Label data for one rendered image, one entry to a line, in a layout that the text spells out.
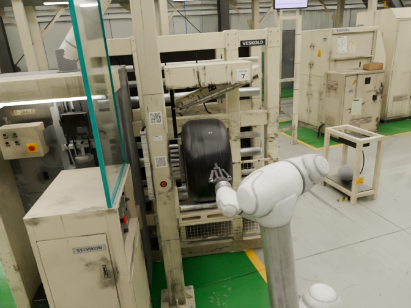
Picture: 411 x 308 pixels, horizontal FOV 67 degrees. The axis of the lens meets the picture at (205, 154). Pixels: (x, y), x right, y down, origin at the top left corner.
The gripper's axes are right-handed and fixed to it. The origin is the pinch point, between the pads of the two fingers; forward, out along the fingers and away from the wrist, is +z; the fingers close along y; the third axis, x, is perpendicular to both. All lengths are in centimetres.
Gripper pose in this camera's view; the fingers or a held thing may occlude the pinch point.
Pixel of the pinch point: (216, 167)
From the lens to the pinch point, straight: 184.3
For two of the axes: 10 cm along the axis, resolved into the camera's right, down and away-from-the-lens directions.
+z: -1.3, -4.6, 8.8
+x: 0.5, 8.8, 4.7
